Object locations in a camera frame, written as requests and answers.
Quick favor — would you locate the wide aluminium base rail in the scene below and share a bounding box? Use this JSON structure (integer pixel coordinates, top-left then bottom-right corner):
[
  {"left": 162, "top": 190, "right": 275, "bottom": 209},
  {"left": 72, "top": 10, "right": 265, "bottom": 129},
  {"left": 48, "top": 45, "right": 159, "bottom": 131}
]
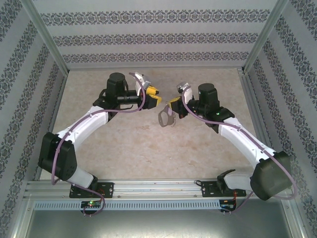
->
[{"left": 24, "top": 179, "right": 292, "bottom": 199}]

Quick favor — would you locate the aluminium frame corner post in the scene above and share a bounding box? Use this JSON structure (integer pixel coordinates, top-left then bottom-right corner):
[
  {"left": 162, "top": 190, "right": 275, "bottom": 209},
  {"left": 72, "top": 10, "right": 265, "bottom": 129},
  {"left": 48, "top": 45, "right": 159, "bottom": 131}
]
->
[
  {"left": 19, "top": 0, "right": 69, "bottom": 73},
  {"left": 242, "top": 0, "right": 290, "bottom": 74}
]

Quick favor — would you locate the short aluminium frame post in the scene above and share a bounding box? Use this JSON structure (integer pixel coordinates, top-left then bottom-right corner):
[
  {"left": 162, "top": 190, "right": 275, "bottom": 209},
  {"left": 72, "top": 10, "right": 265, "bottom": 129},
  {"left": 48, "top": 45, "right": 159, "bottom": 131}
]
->
[
  {"left": 283, "top": 198, "right": 308, "bottom": 238},
  {"left": 9, "top": 195, "right": 35, "bottom": 238}
]

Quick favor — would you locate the small controller circuit board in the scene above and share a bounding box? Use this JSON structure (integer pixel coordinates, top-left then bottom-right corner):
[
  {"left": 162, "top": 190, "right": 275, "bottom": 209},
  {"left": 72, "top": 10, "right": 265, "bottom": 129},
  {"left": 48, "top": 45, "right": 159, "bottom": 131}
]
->
[
  {"left": 81, "top": 200, "right": 103, "bottom": 208},
  {"left": 219, "top": 199, "right": 237, "bottom": 208}
]

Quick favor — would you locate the grey slotted cable duct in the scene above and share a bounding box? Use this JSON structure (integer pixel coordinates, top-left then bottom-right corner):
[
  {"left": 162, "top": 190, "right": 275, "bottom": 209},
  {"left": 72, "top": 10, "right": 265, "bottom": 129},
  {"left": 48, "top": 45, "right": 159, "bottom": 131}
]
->
[{"left": 33, "top": 199, "right": 222, "bottom": 211}]

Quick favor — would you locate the aluminium table edge rail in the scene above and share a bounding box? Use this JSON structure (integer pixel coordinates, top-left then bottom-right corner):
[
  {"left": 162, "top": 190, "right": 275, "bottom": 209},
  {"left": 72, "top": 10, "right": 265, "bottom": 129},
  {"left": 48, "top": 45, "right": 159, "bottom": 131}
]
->
[
  {"left": 236, "top": 68, "right": 275, "bottom": 154},
  {"left": 33, "top": 70, "right": 70, "bottom": 180},
  {"left": 66, "top": 65, "right": 246, "bottom": 71}
]

